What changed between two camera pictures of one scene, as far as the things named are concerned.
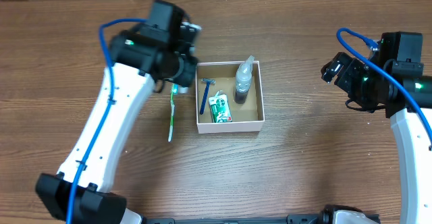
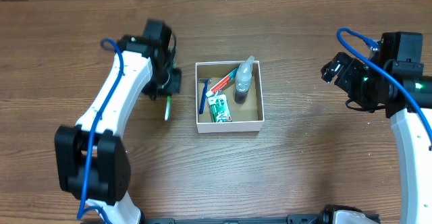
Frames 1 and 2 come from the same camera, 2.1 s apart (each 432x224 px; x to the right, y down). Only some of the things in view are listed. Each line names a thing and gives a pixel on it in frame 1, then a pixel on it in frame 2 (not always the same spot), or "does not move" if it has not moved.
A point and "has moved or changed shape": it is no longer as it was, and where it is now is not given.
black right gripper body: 358,82 does not move
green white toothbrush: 173,90 has moved or changed shape
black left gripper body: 183,65 -> 165,79
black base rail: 306,218 does not move
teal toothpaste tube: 183,90 -> 221,84
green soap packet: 220,108 does not move
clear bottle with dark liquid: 244,76 does not move
